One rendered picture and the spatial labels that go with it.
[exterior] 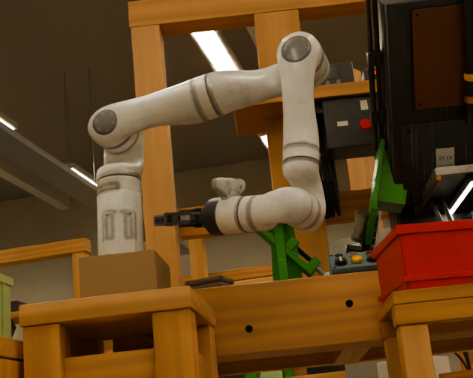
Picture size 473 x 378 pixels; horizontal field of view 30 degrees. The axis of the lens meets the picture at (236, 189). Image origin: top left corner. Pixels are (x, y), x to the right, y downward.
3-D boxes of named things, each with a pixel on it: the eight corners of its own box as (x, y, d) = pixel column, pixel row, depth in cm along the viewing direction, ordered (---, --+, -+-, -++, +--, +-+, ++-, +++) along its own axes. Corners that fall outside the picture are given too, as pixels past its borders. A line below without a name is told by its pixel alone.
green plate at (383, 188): (403, 223, 216) (413, 143, 222) (369, 218, 217) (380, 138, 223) (397, 233, 227) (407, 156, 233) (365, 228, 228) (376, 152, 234)
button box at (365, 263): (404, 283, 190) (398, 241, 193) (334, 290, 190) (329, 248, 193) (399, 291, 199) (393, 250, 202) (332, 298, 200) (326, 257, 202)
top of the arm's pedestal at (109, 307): (191, 307, 158) (189, 284, 159) (18, 326, 161) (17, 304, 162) (217, 328, 189) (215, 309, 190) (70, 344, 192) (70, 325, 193)
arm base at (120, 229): (143, 255, 175) (140, 173, 180) (96, 258, 174) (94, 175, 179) (145, 266, 183) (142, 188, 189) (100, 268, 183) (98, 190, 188)
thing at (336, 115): (387, 142, 251) (380, 92, 255) (327, 148, 251) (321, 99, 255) (383, 155, 263) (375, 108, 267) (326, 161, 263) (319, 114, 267)
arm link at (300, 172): (330, 232, 166) (330, 164, 171) (306, 219, 159) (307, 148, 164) (298, 238, 170) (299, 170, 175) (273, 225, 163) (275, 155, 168)
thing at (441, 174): (507, 172, 201) (504, 160, 202) (436, 180, 201) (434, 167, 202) (471, 215, 238) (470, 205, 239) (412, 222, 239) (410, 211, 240)
